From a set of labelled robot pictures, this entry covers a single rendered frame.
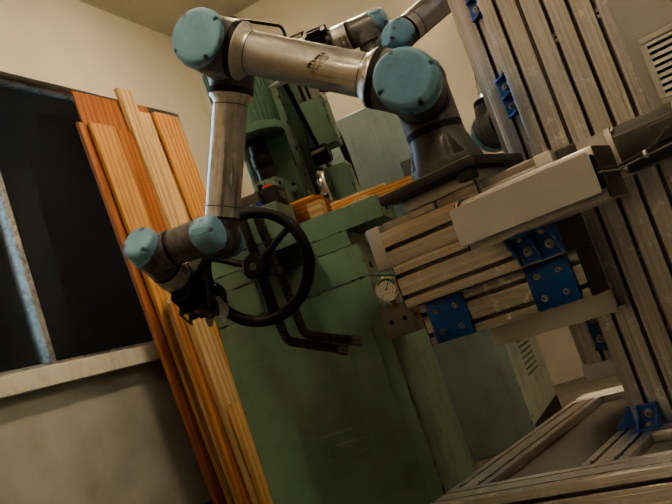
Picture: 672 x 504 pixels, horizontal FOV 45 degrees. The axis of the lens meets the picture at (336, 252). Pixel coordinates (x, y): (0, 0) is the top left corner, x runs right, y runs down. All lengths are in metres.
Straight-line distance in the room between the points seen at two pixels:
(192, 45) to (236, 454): 2.31
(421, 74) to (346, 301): 0.77
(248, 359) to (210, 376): 1.46
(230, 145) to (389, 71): 0.42
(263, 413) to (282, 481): 0.18
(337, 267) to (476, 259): 0.60
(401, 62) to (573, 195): 0.39
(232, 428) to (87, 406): 0.62
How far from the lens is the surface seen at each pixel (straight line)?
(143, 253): 1.63
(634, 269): 1.65
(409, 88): 1.47
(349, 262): 2.06
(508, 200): 1.38
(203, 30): 1.62
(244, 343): 2.15
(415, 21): 2.06
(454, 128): 1.61
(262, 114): 2.28
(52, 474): 3.23
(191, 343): 3.62
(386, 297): 1.97
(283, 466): 2.16
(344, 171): 2.41
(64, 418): 3.33
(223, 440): 3.60
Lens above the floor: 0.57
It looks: 6 degrees up
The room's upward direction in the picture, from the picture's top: 19 degrees counter-clockwise
